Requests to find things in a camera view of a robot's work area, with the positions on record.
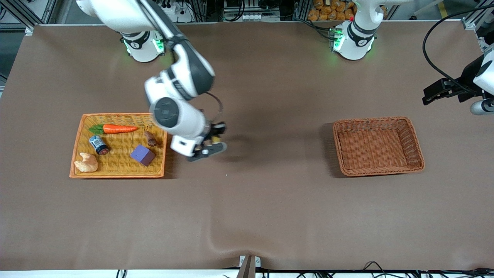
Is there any purple block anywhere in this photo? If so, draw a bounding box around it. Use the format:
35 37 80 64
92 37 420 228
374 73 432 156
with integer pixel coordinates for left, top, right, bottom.
130 145 156 166

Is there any yellow woven flat tray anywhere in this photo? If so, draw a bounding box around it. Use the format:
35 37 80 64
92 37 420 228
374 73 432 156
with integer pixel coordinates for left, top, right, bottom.
69 113 169 179

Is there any orange toy carrot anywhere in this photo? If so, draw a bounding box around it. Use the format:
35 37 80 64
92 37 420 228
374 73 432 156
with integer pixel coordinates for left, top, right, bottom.
89 124 138 135

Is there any brown table cover sheet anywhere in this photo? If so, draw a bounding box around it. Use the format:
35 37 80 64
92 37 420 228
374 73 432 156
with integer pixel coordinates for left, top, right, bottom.
0 21 494 271

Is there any brown wicker basket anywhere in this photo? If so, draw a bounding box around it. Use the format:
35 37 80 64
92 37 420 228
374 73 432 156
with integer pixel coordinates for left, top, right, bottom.
333 117 425 177

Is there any small dark labelled can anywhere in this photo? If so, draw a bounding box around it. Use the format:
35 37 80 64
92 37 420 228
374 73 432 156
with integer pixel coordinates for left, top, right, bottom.
89 135 110 156

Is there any tan toy croissant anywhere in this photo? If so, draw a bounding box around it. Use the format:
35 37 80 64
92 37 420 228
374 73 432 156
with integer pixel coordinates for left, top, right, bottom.
74 153 99 173

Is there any power strip with black plugs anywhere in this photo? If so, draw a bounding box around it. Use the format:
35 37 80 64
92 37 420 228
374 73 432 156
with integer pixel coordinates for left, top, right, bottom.
162 0 193 23

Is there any bag of bread rolls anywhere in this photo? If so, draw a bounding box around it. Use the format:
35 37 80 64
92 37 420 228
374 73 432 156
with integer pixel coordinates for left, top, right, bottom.
308 0 355 22

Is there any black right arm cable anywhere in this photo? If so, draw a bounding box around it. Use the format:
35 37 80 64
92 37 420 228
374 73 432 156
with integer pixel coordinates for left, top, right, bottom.
205 92 225 123

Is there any aluminium frame strut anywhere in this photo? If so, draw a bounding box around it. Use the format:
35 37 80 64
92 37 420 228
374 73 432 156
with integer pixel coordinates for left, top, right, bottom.
461 0 494 31
0 0 58 36

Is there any metal clamp bracket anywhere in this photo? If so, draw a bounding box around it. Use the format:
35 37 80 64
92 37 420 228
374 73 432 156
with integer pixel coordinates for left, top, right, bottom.
236 255 261 278

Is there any black base cable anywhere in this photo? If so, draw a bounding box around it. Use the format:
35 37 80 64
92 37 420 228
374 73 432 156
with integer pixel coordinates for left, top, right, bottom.
295 17 335 40

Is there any black cable at table edge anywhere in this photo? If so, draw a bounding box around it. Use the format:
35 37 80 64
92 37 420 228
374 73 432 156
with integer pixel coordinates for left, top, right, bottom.
361 262 409 278

